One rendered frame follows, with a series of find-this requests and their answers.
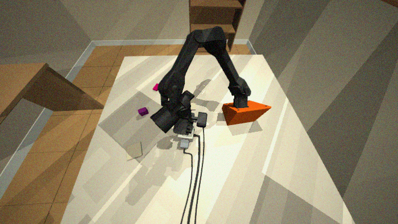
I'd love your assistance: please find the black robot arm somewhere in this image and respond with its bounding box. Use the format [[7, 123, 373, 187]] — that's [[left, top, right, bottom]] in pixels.
[[150, 26, 251, 135]]

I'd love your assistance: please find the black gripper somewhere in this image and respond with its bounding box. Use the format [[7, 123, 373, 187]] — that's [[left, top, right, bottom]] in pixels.
[[178, 110, 208, 128]]

